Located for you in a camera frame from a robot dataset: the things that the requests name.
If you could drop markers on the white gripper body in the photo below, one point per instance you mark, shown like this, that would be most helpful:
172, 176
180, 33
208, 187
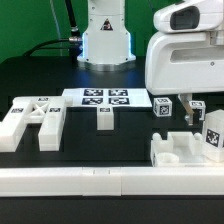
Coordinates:
183, 63

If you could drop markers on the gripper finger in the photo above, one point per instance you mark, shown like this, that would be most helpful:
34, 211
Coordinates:
185, 101

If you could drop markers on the white chair seat part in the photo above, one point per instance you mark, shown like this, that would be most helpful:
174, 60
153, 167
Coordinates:
179, 149

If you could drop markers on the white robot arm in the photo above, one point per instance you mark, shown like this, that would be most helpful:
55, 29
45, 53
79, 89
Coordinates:
216, 38

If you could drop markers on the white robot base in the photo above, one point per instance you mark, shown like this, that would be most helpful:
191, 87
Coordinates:
106, 41

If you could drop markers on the white tagged cube right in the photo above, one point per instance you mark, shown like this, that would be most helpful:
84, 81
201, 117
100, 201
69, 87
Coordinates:
198, 108

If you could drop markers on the white tagged cube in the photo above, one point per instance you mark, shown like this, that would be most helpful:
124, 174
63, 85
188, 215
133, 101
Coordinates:
162, 107
198, 108

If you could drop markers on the white tagged cube left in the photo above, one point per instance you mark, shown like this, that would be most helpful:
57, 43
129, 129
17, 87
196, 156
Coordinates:
162, 107

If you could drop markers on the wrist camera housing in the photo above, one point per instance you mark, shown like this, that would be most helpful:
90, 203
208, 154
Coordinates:
190, 16

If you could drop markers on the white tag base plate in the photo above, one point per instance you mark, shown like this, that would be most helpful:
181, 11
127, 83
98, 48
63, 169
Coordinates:
117, 97

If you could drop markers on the white front fence rail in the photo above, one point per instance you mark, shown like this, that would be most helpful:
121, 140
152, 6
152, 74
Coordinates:
121, 181

